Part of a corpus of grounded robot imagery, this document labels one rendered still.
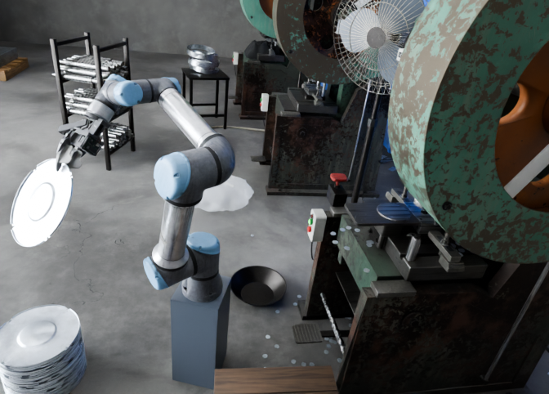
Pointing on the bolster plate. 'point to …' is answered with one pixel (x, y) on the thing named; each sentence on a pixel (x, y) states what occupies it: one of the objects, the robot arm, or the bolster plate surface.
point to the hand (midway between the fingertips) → (59, 167)
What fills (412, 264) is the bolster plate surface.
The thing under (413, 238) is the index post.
